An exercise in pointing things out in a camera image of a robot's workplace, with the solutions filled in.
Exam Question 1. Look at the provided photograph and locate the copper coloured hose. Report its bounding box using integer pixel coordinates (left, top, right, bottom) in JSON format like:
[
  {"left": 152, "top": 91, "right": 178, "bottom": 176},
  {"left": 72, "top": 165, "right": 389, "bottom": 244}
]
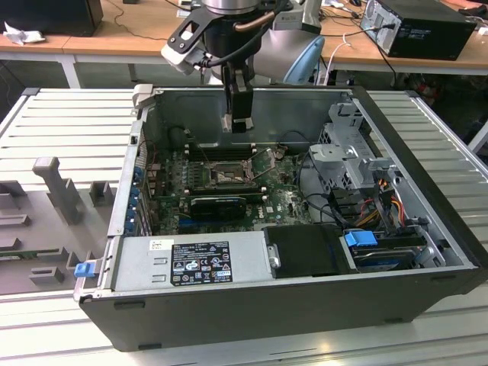
[{"left": 233, "top": 11, "right": 276, "bottom": 34}]

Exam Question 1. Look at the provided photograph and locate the wooden desk white frame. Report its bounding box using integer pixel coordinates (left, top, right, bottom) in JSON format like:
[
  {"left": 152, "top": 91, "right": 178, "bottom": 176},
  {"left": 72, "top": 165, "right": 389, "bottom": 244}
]
[
  {"left": 0, "top": 0, "right": 214, "bottom": 91},
  {"left": 319, "top": 0, "right": 488, "bottom": 77}
]

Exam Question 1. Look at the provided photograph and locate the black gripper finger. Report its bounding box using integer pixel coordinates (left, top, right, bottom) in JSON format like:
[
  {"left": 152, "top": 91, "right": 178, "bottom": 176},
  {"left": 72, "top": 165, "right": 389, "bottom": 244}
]
[
  {"left": 231, "top": 70, "right": 255, "bottom": 133},
  {"left": 220, "top": 66, "right": 234, "bottom": 133}
]

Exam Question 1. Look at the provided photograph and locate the grey plastic parts rack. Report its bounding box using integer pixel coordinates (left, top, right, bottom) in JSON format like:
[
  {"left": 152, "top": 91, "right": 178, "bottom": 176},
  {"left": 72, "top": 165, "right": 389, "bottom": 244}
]
[{"left": 0, "top": 156, "right": 120, "bottom": 297}]

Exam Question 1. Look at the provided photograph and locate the silver power supply unit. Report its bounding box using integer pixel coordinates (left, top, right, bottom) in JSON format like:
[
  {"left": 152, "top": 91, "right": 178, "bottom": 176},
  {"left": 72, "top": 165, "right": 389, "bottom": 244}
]
[{"left": 110, "top": 230, "right": 276, "bottom": 294}]

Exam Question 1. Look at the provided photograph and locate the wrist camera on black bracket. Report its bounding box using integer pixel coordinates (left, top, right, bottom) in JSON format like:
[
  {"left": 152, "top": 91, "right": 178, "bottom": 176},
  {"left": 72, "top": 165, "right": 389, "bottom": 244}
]
[{"left": 159, "top": 9, "right": 217, "bottom": 76}]

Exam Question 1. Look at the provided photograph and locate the black and grey PC case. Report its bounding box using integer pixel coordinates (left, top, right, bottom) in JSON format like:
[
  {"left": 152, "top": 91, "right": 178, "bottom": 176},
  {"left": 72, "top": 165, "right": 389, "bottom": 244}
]
[{"left": 72, "top": 82, "right": 488, "bottom": 352}]

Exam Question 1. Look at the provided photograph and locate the hard disk in blue carrier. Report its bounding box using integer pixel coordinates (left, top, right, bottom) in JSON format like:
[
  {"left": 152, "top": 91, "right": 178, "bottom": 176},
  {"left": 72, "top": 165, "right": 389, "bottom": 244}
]
[{"left": 342, "top": 230, "right": 425, "bottom": 274}]

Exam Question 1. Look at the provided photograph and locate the metal socket cover frame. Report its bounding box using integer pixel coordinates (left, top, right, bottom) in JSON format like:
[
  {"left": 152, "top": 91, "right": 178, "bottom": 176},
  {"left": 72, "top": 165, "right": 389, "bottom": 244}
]
[{"left": 246, "top": 146, "right": 277, "bottom": 183}]

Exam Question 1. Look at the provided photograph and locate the black desktop computer tower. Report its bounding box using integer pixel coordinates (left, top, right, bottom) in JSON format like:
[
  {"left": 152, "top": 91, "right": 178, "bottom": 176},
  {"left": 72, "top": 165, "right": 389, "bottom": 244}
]
[{"left": 360, "top": 0, "right": 478, "bottom": 62}]

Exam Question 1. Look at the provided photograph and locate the black plastic bay shroud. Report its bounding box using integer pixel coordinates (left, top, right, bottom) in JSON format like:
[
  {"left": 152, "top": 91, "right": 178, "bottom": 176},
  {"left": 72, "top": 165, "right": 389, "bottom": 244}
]
[{"left": 262, "top": 224, "right": 359, "bottom": 278}]

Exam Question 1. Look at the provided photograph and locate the green RAM stick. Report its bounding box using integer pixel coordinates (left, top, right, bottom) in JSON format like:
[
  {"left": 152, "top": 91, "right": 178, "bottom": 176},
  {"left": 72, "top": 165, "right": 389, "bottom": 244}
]
[
  {"left": 0, "top": 249, "right": 62, "bottom": 263},
  {"left": 189, "top": 185, "right": 264, "bottom": 200}
]

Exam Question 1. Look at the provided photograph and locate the RAM slot with white clips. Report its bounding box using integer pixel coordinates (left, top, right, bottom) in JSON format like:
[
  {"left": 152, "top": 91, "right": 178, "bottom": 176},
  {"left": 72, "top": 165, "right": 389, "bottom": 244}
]
[
  {"left": 184, "top": 188, "right": 267, "bottom": 202},
  {"left": 185, "top": 142, "right": 256, "bottom": 149},
  {"left": 185, "top": 149, "right": 256, "bottom": 155}
]

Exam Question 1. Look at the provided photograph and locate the yellow red power wire bundle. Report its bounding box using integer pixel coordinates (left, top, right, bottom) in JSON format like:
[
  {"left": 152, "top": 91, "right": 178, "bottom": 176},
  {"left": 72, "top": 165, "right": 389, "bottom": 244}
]
[{"left": 356, "top": 188, "right": 407, "bottom": 232}]

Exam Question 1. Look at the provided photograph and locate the black graphics card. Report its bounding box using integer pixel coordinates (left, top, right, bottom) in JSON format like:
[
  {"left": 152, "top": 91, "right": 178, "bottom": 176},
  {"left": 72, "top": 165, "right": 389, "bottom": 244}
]
[{"left": 189, "top": 196, "right": 248, "bottom": 221}]

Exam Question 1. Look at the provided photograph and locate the crumpled white paper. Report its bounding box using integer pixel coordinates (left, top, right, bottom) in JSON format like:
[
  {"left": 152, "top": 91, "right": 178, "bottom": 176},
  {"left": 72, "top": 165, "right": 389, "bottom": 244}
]
[{"left": 2, "top": 21, "right": 47, "bottom": 46}]

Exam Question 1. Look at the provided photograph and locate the green motherboard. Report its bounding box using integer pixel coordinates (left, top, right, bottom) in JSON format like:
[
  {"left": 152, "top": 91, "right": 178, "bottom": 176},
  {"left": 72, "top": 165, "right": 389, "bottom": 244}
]
[{"left": 150, "top": 146, "right": 317, "bottom": 236}]

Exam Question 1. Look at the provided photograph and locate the white cable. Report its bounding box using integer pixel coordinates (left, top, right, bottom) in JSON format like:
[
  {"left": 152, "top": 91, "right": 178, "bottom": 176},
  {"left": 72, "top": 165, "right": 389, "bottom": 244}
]
[{"left": 323, "top": 32, "right": 352, "bottom": 77}]

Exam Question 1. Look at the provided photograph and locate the black equipment box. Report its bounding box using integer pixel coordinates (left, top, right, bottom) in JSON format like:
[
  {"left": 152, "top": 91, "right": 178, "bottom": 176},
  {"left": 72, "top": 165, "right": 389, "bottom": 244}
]
[{"left": 0, "top": 0, "right": 104, "bottom": 37}]

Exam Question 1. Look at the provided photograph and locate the metal wire locking lever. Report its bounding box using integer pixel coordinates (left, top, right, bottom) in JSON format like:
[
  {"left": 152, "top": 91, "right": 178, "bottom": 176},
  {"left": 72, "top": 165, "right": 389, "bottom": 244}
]
[{"left": 191, "top": 133, "right": 210, "bottom": 163}]

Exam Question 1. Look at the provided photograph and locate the CPU socket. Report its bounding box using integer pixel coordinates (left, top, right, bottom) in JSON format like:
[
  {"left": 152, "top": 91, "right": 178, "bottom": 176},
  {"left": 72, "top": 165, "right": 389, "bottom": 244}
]
[{"left": 205, "top": 159, "right": 255, "bottom": 187}]

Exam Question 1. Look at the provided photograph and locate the perforated metal drive cage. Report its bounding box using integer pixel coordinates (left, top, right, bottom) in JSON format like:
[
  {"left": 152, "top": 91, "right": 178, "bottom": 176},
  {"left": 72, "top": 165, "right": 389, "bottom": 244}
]
[{"left": 307, "top": 99, "right": 405, "bottom": 199}]

